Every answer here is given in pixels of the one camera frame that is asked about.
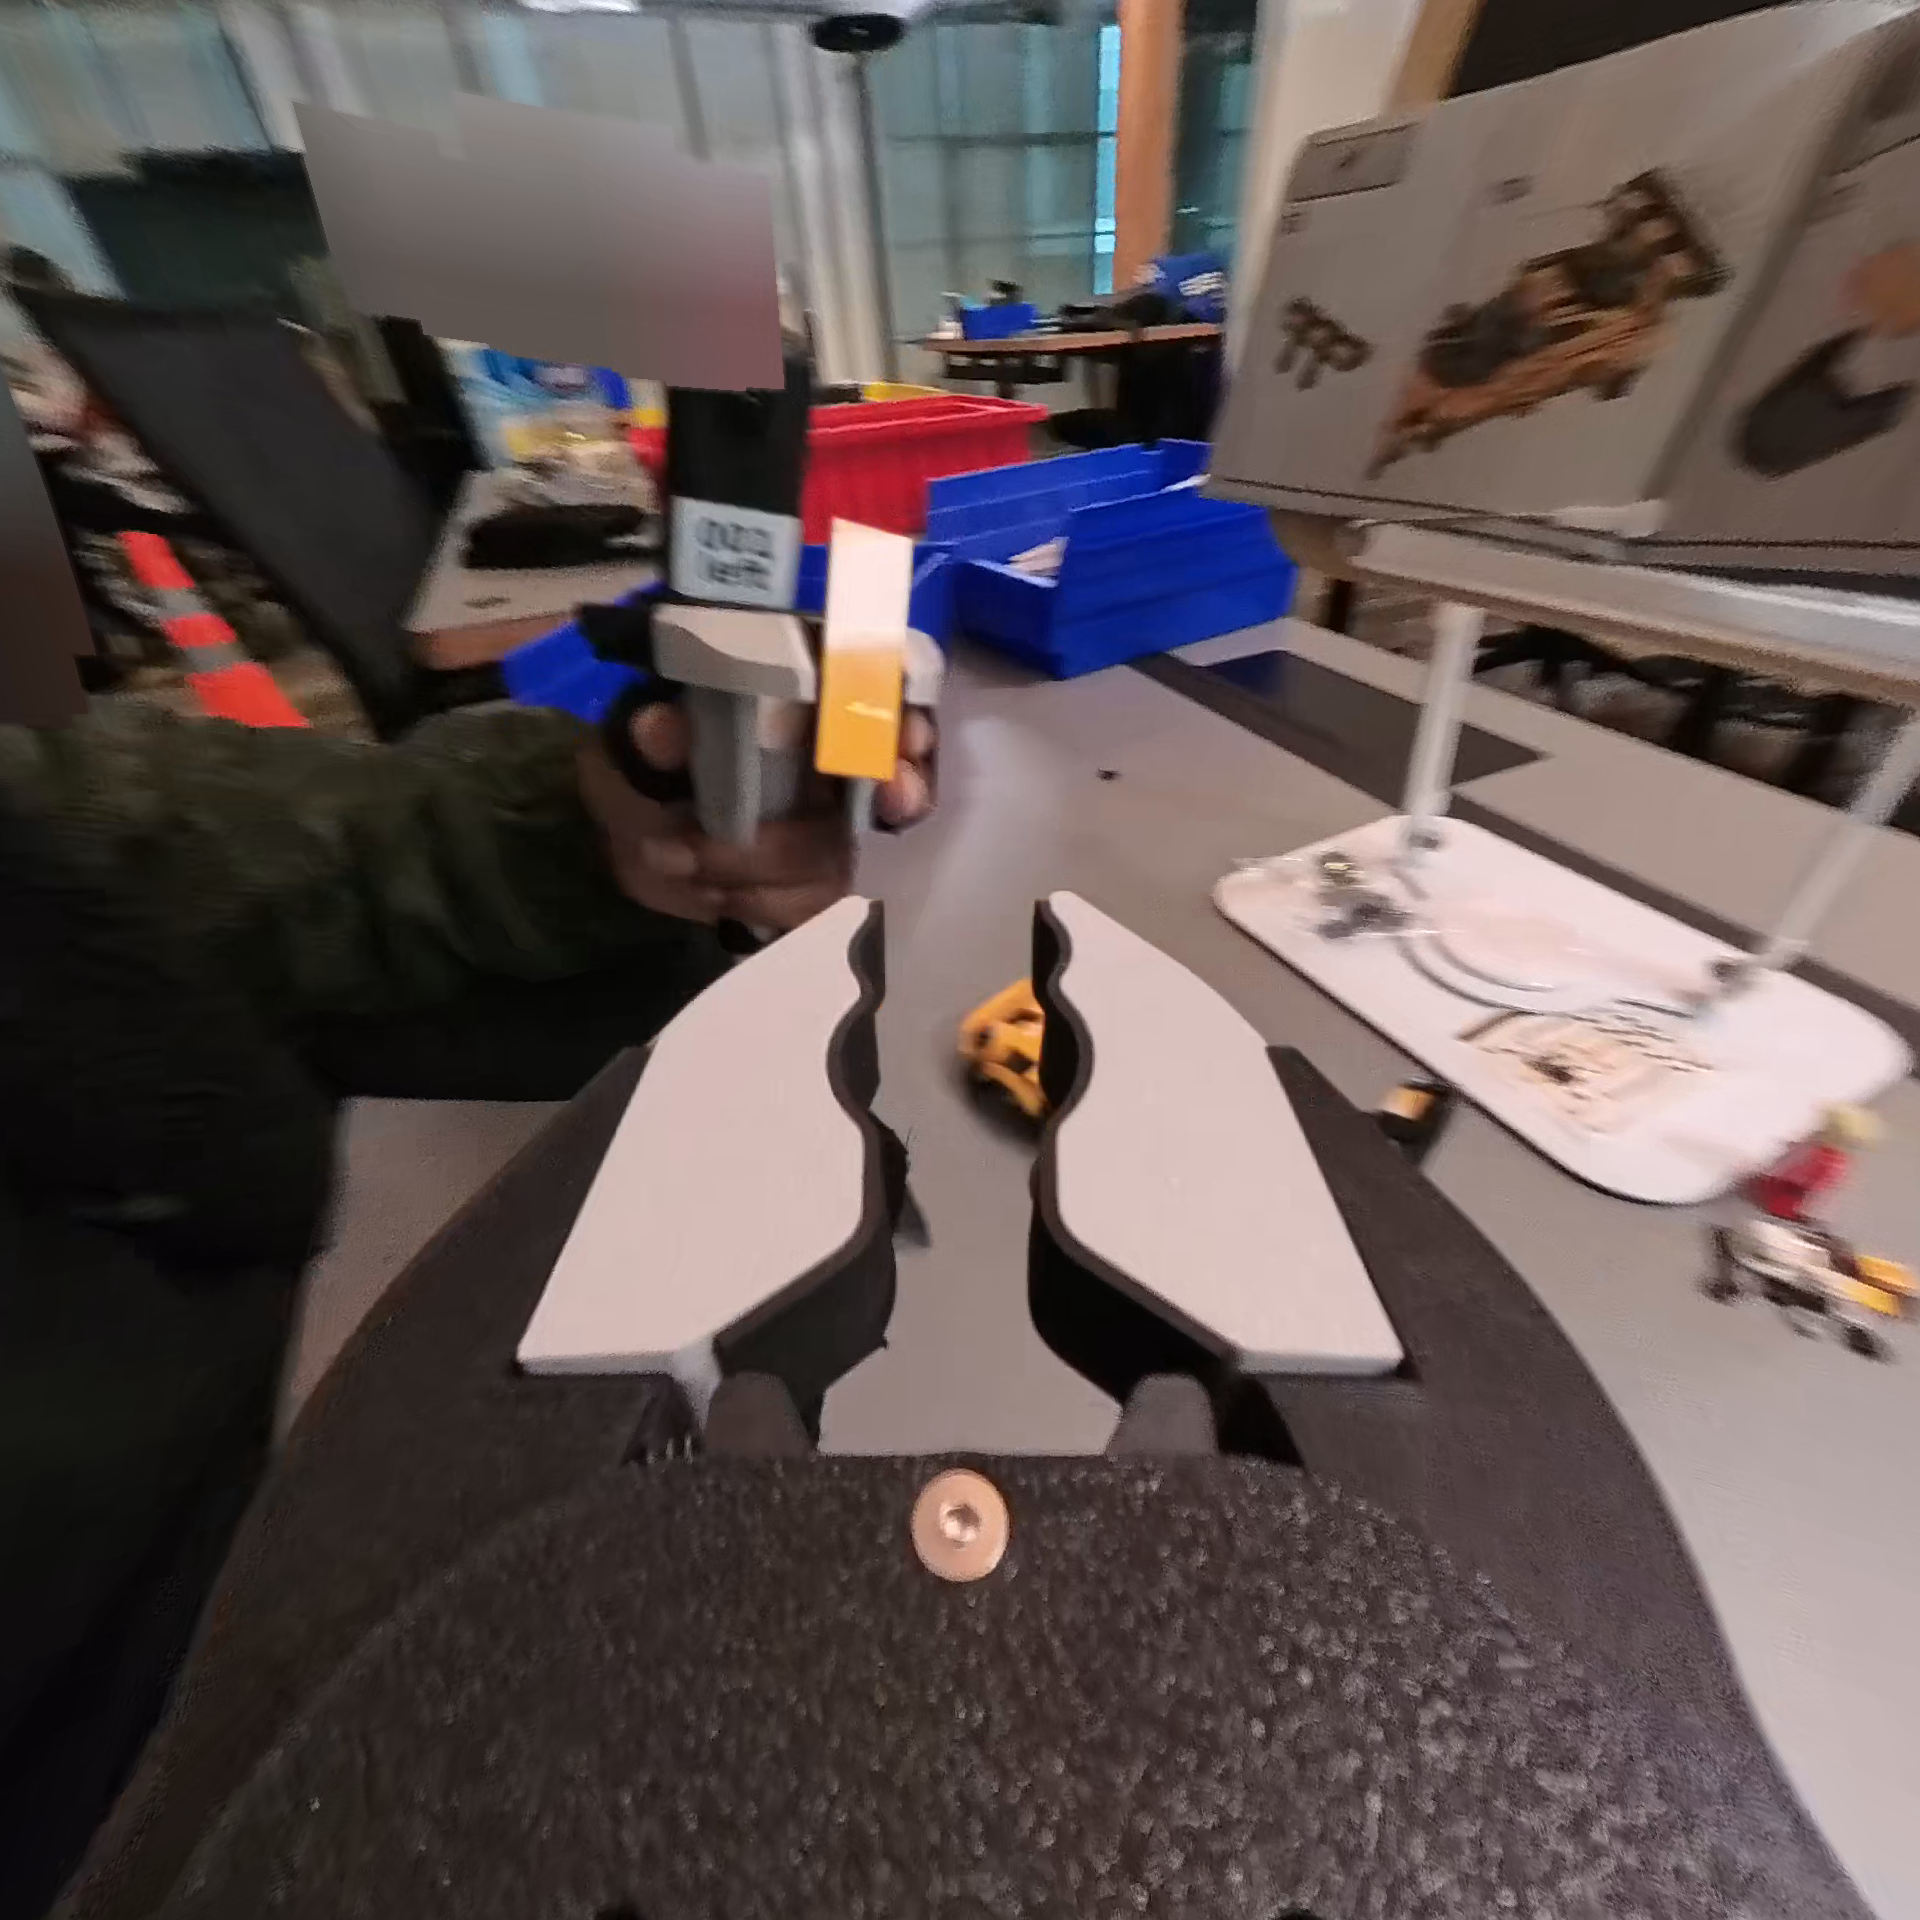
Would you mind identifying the white book stand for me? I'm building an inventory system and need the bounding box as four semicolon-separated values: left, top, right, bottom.
1211;510;1920;1204

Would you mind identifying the orange traffic cone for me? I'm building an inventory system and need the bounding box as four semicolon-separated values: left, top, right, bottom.
119;532;309;728

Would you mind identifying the red lego minifigure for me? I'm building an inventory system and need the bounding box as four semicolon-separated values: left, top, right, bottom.
1746;1106;1883;1225

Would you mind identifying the plastic bag of lego parts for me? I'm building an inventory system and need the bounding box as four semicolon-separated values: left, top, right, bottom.
1238;847;1443;946

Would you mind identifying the person's left forearm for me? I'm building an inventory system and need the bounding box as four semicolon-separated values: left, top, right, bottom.
0;703;601;1097

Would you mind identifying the lego sticker sheet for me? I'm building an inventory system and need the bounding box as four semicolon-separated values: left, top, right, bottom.
1456;1001;1720;1126

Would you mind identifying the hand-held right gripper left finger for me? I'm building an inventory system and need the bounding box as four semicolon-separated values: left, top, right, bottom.
518;896;906;1449

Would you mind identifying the yellow lego tile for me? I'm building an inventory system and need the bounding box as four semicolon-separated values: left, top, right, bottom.
815;517;918;781

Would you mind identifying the red storage bin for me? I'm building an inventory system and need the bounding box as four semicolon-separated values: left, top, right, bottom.
802;392;1053;541

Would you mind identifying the lego instruction booklet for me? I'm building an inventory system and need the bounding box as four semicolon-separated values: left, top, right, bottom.
1208;7;1920;549

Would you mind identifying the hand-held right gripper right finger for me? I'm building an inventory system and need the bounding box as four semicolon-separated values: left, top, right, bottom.
1026;888;1409;1449

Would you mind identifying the black floor lamp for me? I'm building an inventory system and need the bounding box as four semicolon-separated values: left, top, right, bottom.
810;7;911;376

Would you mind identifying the black ribbed object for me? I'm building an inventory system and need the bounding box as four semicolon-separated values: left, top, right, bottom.
465;503;655;570

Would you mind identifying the black office chair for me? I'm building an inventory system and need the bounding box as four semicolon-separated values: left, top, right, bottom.
38;293;438;721

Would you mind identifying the person's left hand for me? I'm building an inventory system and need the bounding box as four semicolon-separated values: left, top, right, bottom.
577;696;941;941

